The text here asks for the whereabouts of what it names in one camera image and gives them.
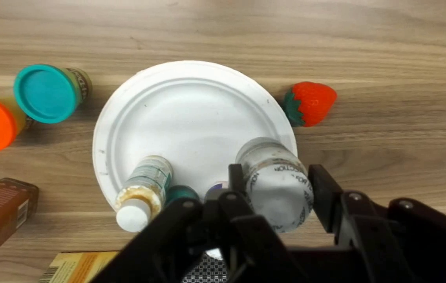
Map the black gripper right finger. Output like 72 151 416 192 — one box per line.
309 165 417 283

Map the clear bottle green label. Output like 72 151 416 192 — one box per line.
116 156 172 233

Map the yellow open cardboard box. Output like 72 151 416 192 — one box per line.
39 252 116 283

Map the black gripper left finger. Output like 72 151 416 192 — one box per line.
209 164 307 283

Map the small green label bottle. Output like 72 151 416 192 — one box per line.
166 186 199 204

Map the white paper plate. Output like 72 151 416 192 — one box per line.
92 60 296 206

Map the teal lid play-doh tub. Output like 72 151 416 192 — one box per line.
12 64 92 124

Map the white pill bottle silver cap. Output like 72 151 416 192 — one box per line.
235 137 314 233

